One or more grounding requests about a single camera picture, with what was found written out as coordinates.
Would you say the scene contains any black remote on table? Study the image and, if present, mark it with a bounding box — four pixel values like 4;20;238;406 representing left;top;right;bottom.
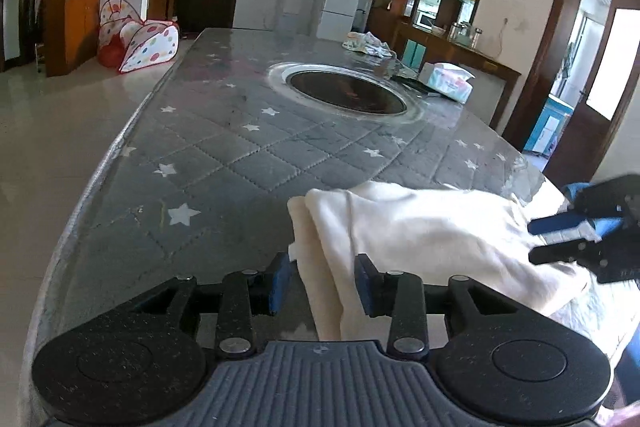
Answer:
390;75;433;95

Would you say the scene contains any tissue pack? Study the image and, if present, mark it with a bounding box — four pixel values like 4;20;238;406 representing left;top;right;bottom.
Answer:
418;63;474;104

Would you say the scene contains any round black induction cooktop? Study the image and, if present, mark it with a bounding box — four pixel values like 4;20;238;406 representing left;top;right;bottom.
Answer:
265;62;424;124

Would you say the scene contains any crumpled patterned cloth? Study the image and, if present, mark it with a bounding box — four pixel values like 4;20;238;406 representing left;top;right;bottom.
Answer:
342;31;397;60

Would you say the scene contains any wooden console table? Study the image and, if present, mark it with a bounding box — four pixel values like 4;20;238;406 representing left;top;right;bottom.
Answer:
390;20;521;130

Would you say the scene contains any cream white garment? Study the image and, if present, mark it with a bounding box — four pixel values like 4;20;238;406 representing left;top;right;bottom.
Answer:
285;178;591;343

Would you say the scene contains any polka dot play tent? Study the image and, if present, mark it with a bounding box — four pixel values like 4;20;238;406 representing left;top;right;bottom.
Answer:
96;0;179;74

